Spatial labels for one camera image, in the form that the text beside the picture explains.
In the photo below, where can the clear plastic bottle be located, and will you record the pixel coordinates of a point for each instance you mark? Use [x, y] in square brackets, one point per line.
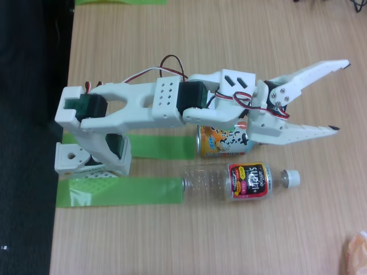
[249, 182]

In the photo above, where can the orange aluminium bottle can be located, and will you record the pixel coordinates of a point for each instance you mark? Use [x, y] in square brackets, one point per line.
[218, 146]

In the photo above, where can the green tape strip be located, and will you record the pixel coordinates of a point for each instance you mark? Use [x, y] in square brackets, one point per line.
[160, 146]
[143, 190]

